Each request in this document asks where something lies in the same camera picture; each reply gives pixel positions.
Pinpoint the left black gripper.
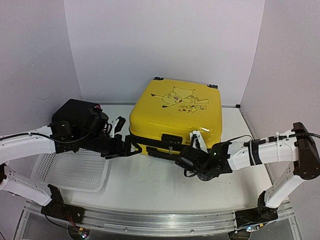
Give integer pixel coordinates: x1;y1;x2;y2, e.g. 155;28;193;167
80;132;142;160

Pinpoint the yellow Pikachu suitcase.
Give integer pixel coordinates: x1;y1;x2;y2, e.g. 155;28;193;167
129;77;223;155

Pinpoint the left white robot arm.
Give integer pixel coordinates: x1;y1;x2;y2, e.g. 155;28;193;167
0;122;142;219

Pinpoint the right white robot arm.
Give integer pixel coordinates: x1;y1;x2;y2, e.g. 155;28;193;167
175;122;320;222

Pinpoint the white plastic basket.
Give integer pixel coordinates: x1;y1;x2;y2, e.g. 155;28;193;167
30;148;109;193

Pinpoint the black pink drawer organizer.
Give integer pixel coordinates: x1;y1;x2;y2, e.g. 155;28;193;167
51;99;109;139

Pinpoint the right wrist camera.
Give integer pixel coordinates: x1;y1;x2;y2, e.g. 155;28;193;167
175;156;196;172

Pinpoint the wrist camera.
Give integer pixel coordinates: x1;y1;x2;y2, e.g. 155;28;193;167
109;116;126;138
175;156;196;172

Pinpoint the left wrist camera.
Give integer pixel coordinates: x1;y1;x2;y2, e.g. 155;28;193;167
109;116;126;138

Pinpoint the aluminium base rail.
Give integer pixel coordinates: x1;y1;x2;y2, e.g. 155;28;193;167
25;200;301;240

